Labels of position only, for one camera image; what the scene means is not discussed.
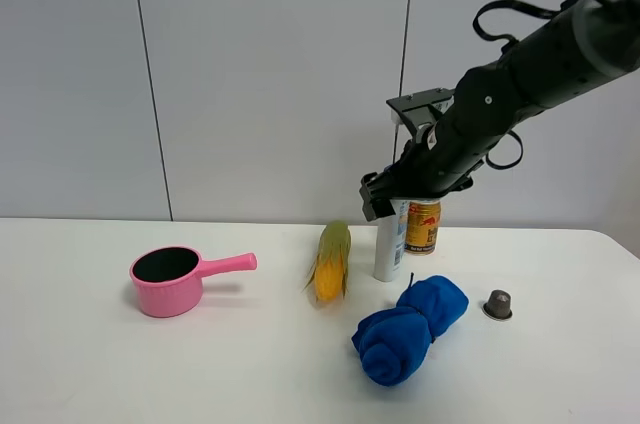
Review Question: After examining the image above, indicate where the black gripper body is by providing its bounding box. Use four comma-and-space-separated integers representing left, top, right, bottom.
384, 113, 488, 199

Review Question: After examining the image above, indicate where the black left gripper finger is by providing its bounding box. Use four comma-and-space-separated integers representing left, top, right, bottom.
359, 172, 395, 221

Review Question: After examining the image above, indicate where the white blue-capped shampoo bottle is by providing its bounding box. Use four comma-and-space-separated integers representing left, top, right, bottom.
373, 200, 409, 282

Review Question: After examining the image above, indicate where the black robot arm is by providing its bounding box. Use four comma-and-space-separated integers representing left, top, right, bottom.
360, 0, 639, 221

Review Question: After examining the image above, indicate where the gold energy drink can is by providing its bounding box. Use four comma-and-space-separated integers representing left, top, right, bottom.
405, 200, 441, 255

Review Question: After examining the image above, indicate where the yellow corn cob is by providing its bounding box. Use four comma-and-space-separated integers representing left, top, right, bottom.
304, 220, 352, 308

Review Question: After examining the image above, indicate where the rolled blue towel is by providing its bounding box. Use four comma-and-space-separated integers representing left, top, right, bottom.
351, 275, 469, 387

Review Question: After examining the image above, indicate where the grey coffee capsule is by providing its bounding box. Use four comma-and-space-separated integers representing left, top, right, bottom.
482, 289, 513, 321

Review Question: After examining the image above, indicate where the pink toy saucepan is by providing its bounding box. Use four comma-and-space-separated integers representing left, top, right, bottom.
129, 246, 258, 318

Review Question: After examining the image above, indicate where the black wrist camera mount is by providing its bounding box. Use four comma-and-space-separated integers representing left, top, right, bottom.
386, 88, 454, 138

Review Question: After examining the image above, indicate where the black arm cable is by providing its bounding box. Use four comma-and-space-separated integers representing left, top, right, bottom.
473, 0, 640, 170

